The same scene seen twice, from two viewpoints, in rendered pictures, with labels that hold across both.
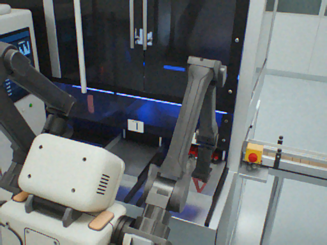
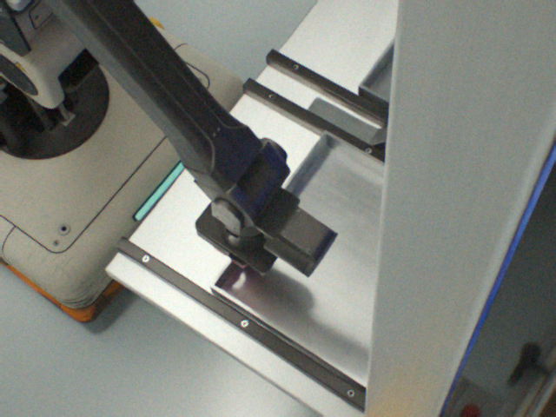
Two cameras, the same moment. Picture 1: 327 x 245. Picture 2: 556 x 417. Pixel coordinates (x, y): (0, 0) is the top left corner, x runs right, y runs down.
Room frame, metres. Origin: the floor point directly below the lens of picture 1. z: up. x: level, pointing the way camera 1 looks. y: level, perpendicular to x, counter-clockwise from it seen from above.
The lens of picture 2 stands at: (1.32, -0.55, 2.00)
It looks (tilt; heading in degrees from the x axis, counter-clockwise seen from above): 65 degrees down; 113
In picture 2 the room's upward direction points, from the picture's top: 9 degrees counter-clockwise
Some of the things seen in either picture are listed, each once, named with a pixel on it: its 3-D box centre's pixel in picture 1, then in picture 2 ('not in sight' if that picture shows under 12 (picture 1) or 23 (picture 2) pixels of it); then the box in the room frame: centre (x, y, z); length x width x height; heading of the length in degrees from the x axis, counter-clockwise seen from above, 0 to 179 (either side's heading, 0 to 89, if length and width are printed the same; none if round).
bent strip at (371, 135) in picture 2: (147, 177); (354, 116); (1.19, 0.06, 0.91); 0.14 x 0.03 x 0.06; 161
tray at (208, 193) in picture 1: (193, 170); (382, 278); (1.28, -0.15, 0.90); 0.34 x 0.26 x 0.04; 160
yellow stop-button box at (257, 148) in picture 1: (254, 152); not in sight; (1.30, -0.42, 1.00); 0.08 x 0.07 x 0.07; 160
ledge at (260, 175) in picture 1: (254, 170); not in sight; (1.34, -0.45, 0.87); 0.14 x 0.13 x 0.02; 160
